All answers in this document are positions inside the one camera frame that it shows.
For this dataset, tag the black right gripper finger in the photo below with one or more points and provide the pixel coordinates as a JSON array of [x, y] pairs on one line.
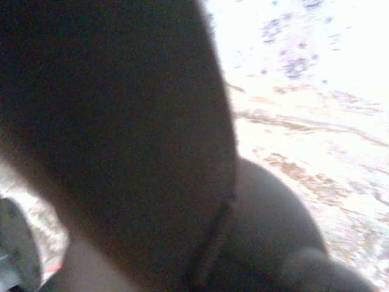
[[273, 228]]

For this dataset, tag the cartoon face hand brush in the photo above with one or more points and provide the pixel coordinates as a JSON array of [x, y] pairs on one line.
[[121, 121]]

